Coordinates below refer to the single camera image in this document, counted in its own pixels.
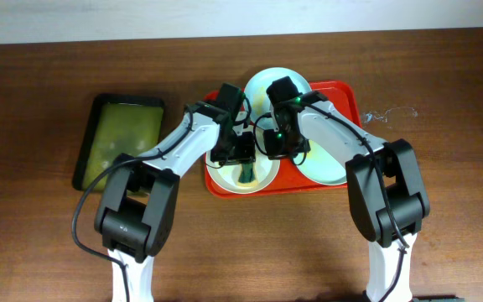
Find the white plate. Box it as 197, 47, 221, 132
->
205, 125, 280, 195

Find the light blue plate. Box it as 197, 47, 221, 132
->
244, 67, 312, 123

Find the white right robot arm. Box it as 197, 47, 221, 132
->
263, 76, 430, 301

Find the red plastic tray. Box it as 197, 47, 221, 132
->
205, 81, 361, 199

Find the black tray with soapy water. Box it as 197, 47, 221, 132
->
71, 93, 164, 190

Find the pale green plate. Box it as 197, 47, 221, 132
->
294, 141, 346, 185

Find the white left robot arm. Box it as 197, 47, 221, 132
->
94, 83, 247, 301

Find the yellow green sponge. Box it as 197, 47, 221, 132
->
237, 163, 256, 186

